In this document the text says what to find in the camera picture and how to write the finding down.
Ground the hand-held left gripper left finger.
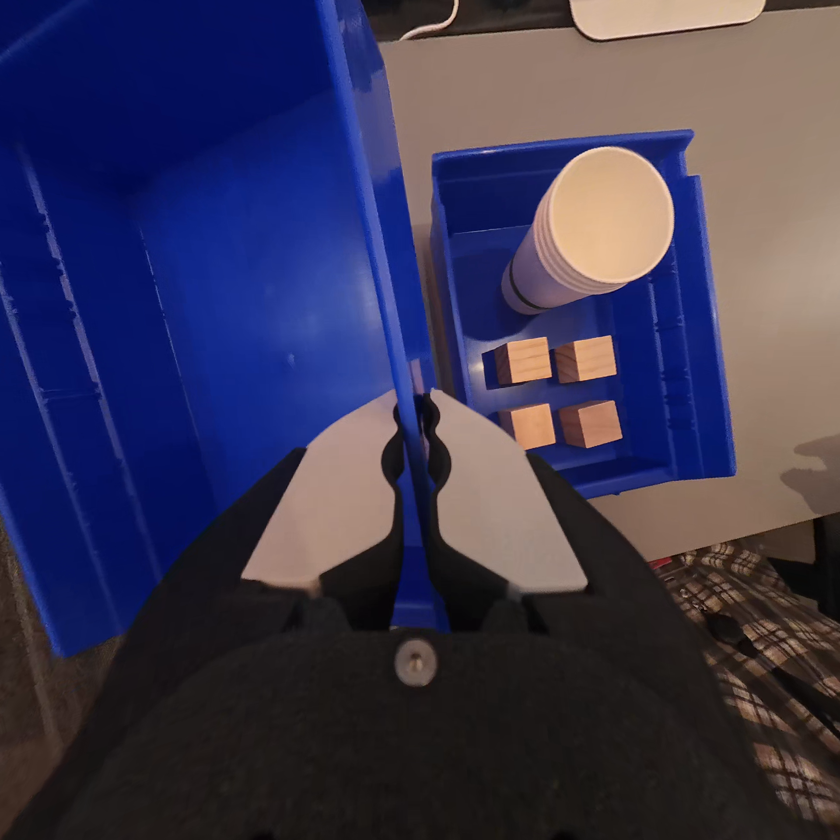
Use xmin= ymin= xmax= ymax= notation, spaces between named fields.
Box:
xmin=240 ymin=389 xmax=404 ymax=632

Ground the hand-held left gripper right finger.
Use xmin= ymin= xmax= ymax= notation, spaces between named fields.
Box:
xmin=423 ymin=387 xmax=589 ymax=634

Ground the wooden cube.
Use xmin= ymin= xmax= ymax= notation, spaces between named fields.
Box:
xmin=497 ymin=403 xmax=557 ymax=452
xmin=558 ymin=399 xmax=623 ymax=450
xmin=493 ymin=336 xmax=553 ymax=387
xmin=554 ymin=335 xmax=618 ymax=385

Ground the blue plastic bin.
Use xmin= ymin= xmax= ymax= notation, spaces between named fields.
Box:
xmin=430 ymin=129 xmax=737 ymax=501
xmin=0 ymin=0 xmax=454 ymax=658

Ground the white document stand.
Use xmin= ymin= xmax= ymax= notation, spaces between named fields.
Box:
xmin=570 ymin=0 xmax=767 ymax=42

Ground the white cable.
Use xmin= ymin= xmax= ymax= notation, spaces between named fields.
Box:
xmin=397 ymin=0 xmax=460 ymax=42

